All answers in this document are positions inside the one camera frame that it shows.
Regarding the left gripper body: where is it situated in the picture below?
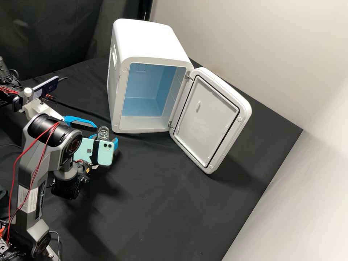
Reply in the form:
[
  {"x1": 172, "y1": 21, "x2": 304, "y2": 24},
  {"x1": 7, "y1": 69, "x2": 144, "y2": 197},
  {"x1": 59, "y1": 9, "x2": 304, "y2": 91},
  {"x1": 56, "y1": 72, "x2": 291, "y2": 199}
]
[{"x1": 22, "y1": 99, "x2": 65, "y2": 121}]

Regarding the clear flask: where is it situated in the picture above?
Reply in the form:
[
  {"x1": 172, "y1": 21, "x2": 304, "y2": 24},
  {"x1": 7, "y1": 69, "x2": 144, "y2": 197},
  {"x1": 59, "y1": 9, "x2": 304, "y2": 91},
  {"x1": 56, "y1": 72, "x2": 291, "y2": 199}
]
[{"x1": 96, "y1": 126, "x2": 111, "y2": 142}]

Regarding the white incubator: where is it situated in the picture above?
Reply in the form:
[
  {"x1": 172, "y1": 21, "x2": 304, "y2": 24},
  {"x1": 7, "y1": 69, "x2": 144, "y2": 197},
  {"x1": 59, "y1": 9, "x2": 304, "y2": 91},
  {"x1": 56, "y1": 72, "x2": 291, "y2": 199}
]
[{"x1": 106, "y1": 18, "x2": 194, "y2": 134}]

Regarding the incubator door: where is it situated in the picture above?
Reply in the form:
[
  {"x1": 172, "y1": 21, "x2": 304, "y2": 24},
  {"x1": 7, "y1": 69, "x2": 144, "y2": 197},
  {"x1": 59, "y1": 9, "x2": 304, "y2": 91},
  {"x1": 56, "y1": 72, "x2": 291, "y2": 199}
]
[{"x1": 168, "y1": 67, "x2": 252, "y2": 175}]

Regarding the right wrist camera phone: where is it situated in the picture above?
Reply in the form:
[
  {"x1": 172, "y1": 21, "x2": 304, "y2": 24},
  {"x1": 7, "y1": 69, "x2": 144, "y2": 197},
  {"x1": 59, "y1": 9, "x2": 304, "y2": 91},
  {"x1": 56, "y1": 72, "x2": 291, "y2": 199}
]
[{"x1": 72, "y1": 135, "x2": 116, "y2": 171}]

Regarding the wrist camera phone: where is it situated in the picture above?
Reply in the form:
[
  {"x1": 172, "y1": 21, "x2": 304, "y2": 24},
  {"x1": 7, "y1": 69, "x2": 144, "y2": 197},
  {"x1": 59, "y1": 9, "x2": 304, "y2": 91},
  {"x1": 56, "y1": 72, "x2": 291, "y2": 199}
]
[
  {"x1": 12, "y1": 75, "x2": 59, "y2": 112},
  {"x1": 72, "y1": 135, "x2": 116, "y2": 171}
]

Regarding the left wrist camera phone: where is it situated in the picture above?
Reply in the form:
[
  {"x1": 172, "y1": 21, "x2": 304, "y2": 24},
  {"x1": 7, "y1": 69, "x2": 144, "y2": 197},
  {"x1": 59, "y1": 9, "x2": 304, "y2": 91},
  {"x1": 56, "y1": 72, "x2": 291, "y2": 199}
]
[{"x1": 12, "y1": 75, "x2": 59, "y2": 112}]

